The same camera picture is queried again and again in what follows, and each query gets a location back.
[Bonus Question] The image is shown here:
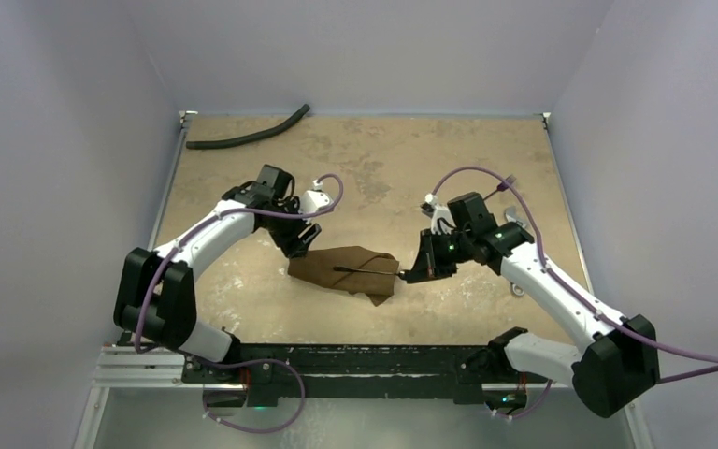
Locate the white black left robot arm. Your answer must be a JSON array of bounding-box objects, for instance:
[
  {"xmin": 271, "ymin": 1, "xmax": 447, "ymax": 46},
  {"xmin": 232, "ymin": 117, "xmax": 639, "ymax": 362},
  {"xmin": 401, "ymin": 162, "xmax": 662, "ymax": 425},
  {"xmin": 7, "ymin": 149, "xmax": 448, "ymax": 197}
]
[{"xmin": 113, "ymin": 165, "xmax": 341, "ymax": 383}]

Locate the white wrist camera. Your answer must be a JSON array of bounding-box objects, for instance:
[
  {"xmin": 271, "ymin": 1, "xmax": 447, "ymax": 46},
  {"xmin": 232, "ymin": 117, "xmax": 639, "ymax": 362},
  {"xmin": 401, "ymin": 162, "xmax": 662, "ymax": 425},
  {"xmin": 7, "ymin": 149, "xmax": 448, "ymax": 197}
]
[
  {"xmin": 420, "ymin": 193, "xmax": 454, "ymax": 235},
  {"xmin": 298, "ymin": 180, "xmax": 334, "ymax": 216}
]

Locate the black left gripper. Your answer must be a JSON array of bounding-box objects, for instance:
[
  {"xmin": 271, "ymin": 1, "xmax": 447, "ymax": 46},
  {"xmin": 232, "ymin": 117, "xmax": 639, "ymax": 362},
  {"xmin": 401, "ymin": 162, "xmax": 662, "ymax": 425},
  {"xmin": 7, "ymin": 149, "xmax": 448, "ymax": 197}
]
[{"xmin": 262, "ymin": 198, "xmax": 320, "ymax": 259}]

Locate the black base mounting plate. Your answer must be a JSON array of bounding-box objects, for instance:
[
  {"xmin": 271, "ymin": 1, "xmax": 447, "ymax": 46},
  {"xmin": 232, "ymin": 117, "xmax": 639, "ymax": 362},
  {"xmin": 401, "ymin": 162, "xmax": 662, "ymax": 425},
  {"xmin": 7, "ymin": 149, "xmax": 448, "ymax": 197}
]
[{"xmin": 181, "ymin": 343, "xmax": 546, "ymax": 407}]

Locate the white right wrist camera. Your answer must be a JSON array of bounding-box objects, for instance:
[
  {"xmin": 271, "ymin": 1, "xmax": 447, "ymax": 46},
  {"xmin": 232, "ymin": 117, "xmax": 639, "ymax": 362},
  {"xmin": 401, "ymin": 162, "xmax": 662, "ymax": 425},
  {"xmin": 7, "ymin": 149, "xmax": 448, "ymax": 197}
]
[{"xmin": 420, "ymin": 193, "xmax": 454, "ymax": 235}]

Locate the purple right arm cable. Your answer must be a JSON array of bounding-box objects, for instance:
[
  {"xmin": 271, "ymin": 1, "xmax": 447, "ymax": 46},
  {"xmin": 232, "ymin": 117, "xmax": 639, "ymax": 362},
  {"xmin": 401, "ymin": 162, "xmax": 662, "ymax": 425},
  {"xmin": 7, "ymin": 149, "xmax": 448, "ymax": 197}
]
[{"xmin": 430, "ymin": 166, "xmax": 718, "ymax": 423}]

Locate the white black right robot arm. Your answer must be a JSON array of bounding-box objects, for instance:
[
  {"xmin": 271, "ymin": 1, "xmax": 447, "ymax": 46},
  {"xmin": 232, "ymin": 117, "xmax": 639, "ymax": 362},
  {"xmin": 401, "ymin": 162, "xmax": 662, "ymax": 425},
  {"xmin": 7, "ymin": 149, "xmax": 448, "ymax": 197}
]
[{"xmin": 399, "ymin": 192, "xmax": 660, "ymax": 418}]

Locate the adjustable wrench red handle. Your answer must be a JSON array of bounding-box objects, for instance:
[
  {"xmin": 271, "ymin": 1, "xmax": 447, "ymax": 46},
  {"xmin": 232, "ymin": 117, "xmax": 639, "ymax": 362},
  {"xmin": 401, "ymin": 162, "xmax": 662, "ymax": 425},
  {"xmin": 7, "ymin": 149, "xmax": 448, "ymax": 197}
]
[{"xmin": 504, "ymin": 206, "xmax": 528, "ymax": 297}]

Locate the brown fabric napkin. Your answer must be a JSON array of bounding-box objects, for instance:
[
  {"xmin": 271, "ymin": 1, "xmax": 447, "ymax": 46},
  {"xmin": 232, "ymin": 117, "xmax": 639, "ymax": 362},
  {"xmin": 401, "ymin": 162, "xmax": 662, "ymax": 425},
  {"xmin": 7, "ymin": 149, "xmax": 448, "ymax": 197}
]
[{"xmin": 287, "ymin": 246, "xmax": 400, "ymax": 307}]

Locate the black foam tube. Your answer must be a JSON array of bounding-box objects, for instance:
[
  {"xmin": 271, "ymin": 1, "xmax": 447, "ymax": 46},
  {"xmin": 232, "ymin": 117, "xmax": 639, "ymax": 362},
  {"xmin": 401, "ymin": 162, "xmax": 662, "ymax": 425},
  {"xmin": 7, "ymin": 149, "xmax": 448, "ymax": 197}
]
[{"xmin": 185, "ymin": 104, "xmax": 311, "ymax": 151}]

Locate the aluminium extrusion rail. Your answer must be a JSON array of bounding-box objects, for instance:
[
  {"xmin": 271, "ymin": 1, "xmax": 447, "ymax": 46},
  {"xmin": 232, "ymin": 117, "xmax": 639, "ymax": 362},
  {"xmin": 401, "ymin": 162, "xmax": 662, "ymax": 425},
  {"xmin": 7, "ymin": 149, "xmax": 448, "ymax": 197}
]
[{"xmin": 92, "ymin": 345, "xmax": 243, "ymax": 391}]

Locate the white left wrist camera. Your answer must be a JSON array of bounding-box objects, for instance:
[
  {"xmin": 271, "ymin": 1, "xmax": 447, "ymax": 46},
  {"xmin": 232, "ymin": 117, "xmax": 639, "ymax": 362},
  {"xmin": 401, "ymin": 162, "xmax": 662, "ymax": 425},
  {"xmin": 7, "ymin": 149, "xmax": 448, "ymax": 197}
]
[{"xmin": 298, "ymin": 180, "xmax": 334, "ymax": 216}]

